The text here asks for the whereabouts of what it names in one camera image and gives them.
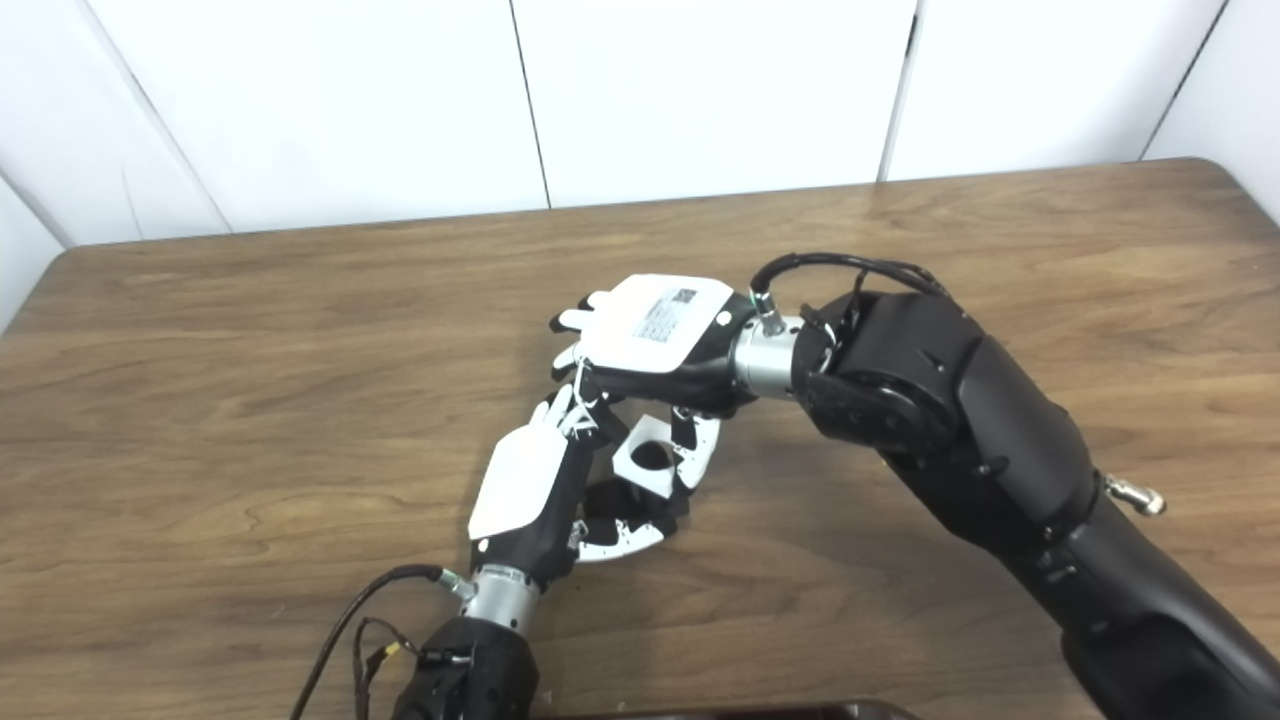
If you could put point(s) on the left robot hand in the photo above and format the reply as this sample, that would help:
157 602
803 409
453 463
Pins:
520 480

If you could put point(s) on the white square piece with hole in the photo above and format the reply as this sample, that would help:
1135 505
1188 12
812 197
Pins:
640 475

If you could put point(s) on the black peg with square base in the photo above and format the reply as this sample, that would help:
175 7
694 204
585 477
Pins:
620 505

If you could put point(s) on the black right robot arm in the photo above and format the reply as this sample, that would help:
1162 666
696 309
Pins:
1000 440

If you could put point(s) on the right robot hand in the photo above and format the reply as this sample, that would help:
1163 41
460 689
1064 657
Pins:
650 325

